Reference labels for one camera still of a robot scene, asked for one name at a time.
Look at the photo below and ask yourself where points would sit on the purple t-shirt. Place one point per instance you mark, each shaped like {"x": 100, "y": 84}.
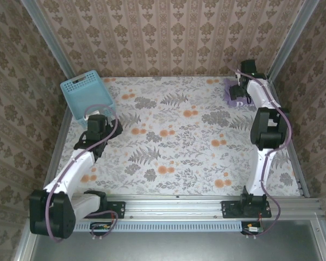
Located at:
{"x": 240, "y": 104}

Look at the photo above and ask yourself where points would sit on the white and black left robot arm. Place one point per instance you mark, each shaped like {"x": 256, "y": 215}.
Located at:
{"x": 70, "y": 174}

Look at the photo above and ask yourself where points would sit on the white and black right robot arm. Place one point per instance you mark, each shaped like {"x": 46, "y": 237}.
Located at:
{"x": 260, "y": 168}

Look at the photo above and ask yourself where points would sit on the light blue plastic basket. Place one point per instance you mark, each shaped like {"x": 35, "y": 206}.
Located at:
{"x": 84, "y": 92}

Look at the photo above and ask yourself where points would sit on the floral tablecloth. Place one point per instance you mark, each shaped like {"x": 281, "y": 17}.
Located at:
{"x": 179, "y": 136}

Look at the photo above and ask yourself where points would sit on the small circuit board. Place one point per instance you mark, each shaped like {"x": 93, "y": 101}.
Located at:
{"x": 252, "y": 229}
{"x": 100, "y": 226}

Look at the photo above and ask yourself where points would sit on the grey metal shelf plate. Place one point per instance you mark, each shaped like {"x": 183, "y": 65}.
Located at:
{"x": 179, "y": 247}

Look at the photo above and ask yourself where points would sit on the aluminium table edge rail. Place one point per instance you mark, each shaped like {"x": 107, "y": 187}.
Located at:
{"x": 296, "y": 163}
{"x": 58, "y": 146}

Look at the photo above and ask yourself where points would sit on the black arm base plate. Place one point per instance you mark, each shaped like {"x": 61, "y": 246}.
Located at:
{"x": 229, "y": 210}
{"x": 116, "y": 209}

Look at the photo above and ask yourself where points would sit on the aluminium frame post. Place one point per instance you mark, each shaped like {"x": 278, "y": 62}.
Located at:
{"x": 290, "y": 40}
{"x": 49, "y": 40}

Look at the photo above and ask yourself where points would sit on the aluminium mounting rail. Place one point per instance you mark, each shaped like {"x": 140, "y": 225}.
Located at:
{"x": 174, "y": 206}

